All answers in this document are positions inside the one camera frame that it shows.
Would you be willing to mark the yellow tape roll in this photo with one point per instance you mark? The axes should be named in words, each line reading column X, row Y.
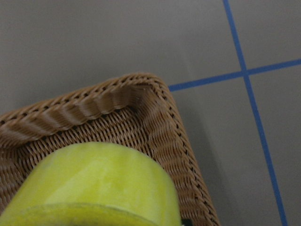
column 95, row 184

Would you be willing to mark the brown wicker basket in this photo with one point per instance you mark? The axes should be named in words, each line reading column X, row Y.
column 136, row 110

